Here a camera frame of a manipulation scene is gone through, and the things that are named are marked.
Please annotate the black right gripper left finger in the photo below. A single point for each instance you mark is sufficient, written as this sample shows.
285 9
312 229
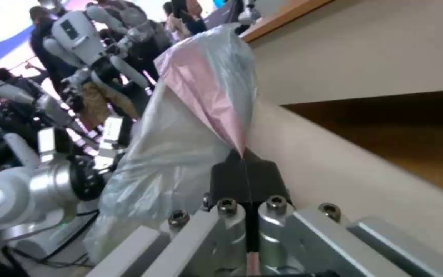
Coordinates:
190 245

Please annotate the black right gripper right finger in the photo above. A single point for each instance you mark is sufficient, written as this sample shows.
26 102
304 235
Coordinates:
313 239

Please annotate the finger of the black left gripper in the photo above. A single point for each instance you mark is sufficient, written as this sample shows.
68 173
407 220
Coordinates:
51 144
110 134

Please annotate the thin white pink garbage bag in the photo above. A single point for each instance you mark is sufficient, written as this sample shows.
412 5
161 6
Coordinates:
190 115

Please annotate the person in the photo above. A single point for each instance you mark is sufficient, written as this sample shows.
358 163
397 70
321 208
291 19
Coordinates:
46 43
15 82
183 20

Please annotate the white humanoid robot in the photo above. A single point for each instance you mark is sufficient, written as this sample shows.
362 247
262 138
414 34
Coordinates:
79 37

